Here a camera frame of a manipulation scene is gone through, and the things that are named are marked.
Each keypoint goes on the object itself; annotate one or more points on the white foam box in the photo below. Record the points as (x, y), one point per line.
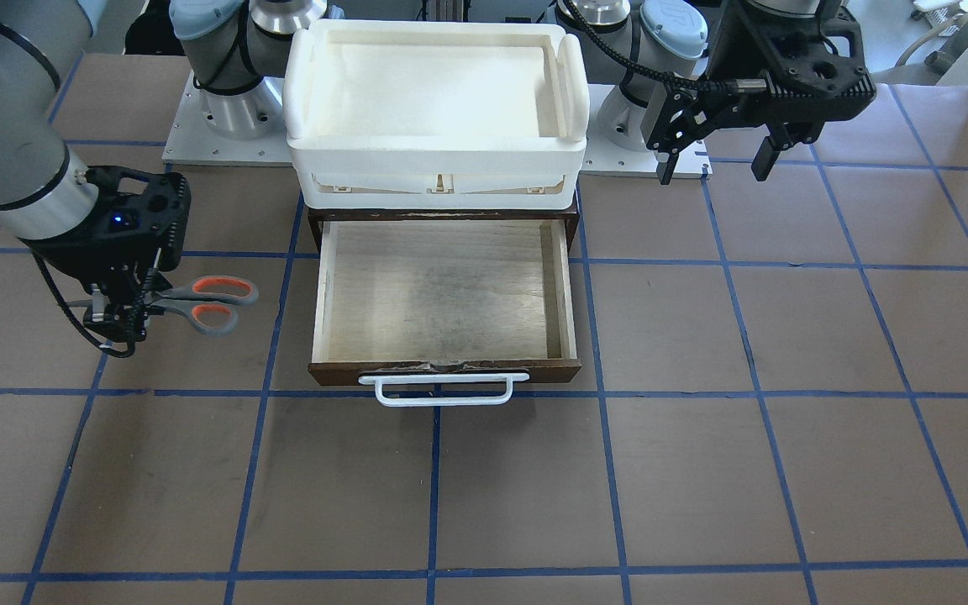
(435, 115)

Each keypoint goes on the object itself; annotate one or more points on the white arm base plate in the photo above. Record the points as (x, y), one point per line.
(215, 147)
(604, 158)

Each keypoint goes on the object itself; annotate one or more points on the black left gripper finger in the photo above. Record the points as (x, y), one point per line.
(669, 153)
(778, 141)

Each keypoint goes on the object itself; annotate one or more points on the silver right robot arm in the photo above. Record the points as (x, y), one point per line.
(232, 45)

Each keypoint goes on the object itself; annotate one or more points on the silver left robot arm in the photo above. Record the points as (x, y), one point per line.
(677, 76)

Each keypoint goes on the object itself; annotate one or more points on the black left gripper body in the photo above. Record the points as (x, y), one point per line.
(676, 118)

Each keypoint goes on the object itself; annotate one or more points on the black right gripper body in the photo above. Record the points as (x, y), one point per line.
(81, 253)

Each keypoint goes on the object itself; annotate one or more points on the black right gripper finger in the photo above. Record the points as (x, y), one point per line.
(134, 314)
(97, 312)

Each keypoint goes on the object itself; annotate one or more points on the orange grey scissors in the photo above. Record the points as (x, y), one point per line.
(207, 303)

